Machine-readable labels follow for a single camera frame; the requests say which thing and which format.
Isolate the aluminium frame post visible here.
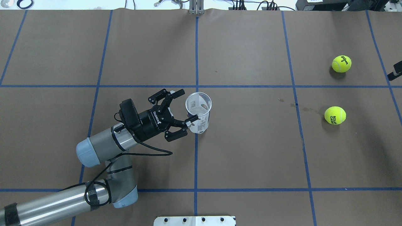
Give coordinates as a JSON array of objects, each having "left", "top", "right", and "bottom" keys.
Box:
[{"left": 189, "top": 0, "right": 205, "bottom": 15}]

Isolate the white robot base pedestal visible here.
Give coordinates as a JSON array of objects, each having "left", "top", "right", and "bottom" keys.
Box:
[{"left": 153, "top": 216, "right": 236, "bottom": 226}]

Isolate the brown paper table cover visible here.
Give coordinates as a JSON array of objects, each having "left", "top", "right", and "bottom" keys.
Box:
[{"left": 1, "top": 8, "right": 401, "bottom": 226}]

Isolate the Wilson yellow tennis ball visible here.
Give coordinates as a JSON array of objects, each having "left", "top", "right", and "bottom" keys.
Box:
[{"left": 331, "top": 55, "right": 352, "bottom": 73}]

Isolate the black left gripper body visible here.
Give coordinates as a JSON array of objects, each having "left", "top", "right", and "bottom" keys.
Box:
[{"left": 134, "top": 108, "right": 174, "bottom": 140}]

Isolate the Roland Garros yellow tennis ball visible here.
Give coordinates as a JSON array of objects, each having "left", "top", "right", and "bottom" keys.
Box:
[{"left": 324, "top": 106, "right": 346, "bottom": 125}]

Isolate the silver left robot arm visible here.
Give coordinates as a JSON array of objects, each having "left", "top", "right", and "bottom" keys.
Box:
[{"left": 1, "top": 105, "right": 199, "bottom": 226}]

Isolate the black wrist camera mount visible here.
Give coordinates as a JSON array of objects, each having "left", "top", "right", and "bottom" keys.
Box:
[{"left": 119, "top": 99, "right": 142, "bottom": 133}]

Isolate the white blue tennis ball can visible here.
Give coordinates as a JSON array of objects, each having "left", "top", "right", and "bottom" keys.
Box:
[{"left": 185, "top": 92, "right": 212, "bottom": 134}]

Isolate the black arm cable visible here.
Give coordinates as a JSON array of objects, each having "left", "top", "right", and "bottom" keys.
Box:
[{"left": 57, "top": 113, "right": 173, "bottom": 207}]

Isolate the black box with label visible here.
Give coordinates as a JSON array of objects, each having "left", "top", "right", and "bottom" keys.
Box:
[{"left": 295, "top": 0, "right": 348, "bottom": 11}]

